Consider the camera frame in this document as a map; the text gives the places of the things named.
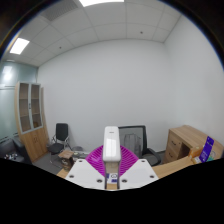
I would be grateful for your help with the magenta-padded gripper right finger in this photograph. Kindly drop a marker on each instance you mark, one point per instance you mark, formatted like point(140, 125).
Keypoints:
point(140, 171)

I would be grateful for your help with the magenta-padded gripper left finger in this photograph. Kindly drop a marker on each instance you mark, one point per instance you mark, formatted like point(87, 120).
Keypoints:
point(81, 172)

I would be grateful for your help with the white charger block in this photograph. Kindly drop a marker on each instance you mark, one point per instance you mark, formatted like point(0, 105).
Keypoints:
point(111, 143)

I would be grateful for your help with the small dark cardboard box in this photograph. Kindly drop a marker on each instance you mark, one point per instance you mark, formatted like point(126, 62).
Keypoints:
point(66, 154)

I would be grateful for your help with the black mesh office chair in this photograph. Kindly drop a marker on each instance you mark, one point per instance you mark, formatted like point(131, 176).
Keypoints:
point(148, 146)

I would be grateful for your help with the grey backpack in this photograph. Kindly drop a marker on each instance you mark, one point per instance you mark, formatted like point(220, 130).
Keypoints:
point(131, 141)

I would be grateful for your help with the wooden side drawer desk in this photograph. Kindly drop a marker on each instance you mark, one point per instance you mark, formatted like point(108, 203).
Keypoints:
point(183, 140)

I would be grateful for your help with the wooden glass-door cabinet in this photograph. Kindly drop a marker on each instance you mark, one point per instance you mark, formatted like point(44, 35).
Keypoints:
point(35, 140)

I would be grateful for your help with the orange cardboard box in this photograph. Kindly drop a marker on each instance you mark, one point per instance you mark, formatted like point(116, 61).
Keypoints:
point(196, 152)

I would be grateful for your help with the purple upright card box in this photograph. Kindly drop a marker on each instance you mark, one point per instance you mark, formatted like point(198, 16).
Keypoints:
point(207, 150)

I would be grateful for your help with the dark sofa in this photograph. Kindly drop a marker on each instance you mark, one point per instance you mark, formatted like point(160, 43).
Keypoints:
point(13, 150)

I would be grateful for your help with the rectangular ceiling light panel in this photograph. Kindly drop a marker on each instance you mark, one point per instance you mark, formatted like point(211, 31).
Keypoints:
point(19, 46)
point(100, 2)

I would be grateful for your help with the ceiling air vent grille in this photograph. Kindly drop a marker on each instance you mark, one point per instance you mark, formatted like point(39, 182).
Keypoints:
point(60, 9)

